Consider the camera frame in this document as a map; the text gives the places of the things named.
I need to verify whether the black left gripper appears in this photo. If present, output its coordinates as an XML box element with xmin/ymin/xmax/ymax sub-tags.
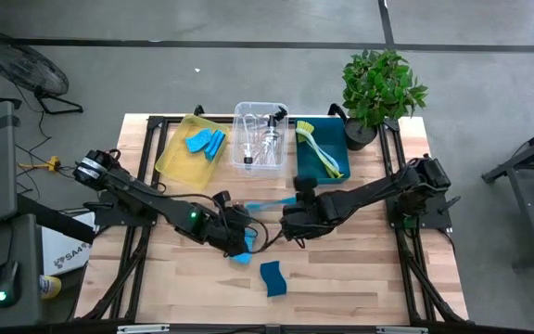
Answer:
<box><xmin>204</xmin><ymin>189</ymin><xmax>252</xmax><ymax>256</ymax></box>

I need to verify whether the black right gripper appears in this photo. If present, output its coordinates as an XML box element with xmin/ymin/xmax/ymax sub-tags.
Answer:
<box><xmin>280</xmin><ymin>175</ymin><xmax>337</xmax><ymax>242</ymax></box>

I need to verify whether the teal plastic bin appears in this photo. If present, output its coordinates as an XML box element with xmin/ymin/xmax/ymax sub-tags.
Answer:
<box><xmin>294</xmin><ymin>116</ymin><xmax>352</xmax><ymax>186</ymax></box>

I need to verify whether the blue dish brush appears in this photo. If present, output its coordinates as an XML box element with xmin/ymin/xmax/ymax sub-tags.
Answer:
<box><xmin>311</xmin><ymin>138</ymin><xmax>342</xmax><ymax>175</ymax></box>
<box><xmin>244</xmin><ymin>196</ymin><xmax>298</xmax><ymax>213</ymax></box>

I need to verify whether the green dish brush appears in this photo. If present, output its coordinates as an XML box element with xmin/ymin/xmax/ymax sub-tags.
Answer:
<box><xmin>297</xmin><ymin>127</ymin><xmax>344</xmax><ymax>180</ymax></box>
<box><xmin>295</xmin><ymin>120</ymin><xmax>342</xmax><ymax>180</ymax></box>

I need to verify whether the clear plastic bin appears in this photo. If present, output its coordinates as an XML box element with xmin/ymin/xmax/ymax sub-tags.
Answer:
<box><xmin>230</xmin><ymin>101</ymin><xmax>290</xmax><ymax>180</ymax></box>

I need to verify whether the light blue sponge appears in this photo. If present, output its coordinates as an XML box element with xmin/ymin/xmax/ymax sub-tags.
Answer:
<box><xmin>228</xmin><ymin>225</ymin><xmax>260</xmax><ymax>266</ymax></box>
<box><xmin>184</xmin><ymin>128</ymin><xmax>213</xmax><ymax>154</ymax></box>
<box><xmin>204</xmin><ymin>132</ymin><xmax>221</xmax><ymax>162</ymax></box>
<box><xmin>211</xmin><ymin>129</ymin><xmax>227</xmax><ymax>159</ymax></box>

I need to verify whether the yellow plastic bin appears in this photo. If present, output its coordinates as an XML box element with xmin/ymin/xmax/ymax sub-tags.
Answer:
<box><xmin>154</xmin><ymin>114</ymin><xmax>230</xmax><ymax>191</ymax></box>

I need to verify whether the dark blue sponge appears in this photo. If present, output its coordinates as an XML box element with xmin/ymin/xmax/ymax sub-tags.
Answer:
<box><xmin>259</xmin><ymin>260</ymin><xmax>288</xmax><ymax>299</ymax></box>

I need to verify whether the green potted plant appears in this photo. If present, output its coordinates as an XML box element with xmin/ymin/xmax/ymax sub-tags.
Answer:
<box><xmin>340</xmin><ymin>48</ymin><xmax>429</xmax><ymax>152</ymax></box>

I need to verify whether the white cardboard box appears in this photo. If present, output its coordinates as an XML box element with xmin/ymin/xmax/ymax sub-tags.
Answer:
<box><xmin>40</xmin><ymin>212</ymin><xmax>97</xmax><ymax>277</ymax></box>

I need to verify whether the black diagonal bar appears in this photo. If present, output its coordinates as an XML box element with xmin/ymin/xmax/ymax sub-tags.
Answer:
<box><xmin>16</xmin><ymin>193</ymin><xmax>96</xmax><ymax>246</ymax></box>

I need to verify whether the yellow white small container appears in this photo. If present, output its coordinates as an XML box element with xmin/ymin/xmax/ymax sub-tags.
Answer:
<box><xmin>39</xmin><ymin>274</ymin><xmax>63</xmax><ymax>301</ymax></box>

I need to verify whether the dark grey desk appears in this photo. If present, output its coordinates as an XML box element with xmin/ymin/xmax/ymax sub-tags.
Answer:
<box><xmin>0</xmin><ymin>213</ymin><xmax>45</xmax><ymax>328</ymax></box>

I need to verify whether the grey metal stand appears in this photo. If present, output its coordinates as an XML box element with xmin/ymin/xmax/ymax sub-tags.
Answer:
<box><xmin>481</xmin><ymin>118</ymin><xmax>534</xmax><ymax>273</ymax></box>

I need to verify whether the black computer mouse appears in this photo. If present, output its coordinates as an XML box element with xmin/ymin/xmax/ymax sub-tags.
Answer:
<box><xmin>0</xmin><ymin>260</ymin><xmax>23</xmax><ymax>309</ymax></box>

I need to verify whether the black floor fan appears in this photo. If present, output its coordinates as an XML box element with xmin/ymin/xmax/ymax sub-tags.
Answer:
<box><xmin>0</xmin><ymin>27</ymin><xmax>85</xmax><ymax>116</ymax></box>

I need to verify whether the silver metal bracket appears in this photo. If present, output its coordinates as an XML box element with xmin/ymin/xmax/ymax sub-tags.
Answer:
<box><xmin>117</xmin><ymin>324</ymin><xmax>171</xmax><ymax>334</ymax></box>
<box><xmin>376</xmin><ymin>326</ymin><xmax>428</xmax><ymax>334</ymax></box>

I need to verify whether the yellow cable plug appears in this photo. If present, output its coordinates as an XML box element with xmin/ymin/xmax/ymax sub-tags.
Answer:
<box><xmin>19</xmin><ymin>155</ymin><xmax>60</xmax><ymax>173</ymax></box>

